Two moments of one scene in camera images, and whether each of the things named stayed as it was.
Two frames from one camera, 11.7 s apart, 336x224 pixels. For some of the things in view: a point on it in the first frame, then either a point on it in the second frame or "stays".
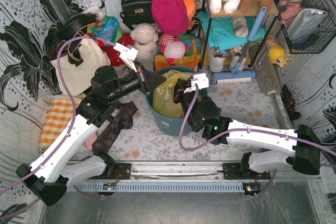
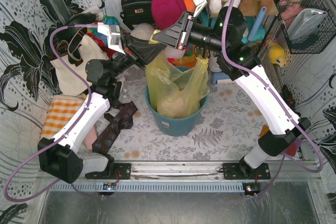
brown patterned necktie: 122,118 stays
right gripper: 181,92 to 184,33
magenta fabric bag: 169,12 stays
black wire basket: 308,14 stays
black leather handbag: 137,10 stays
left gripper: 143,79 to 132,51
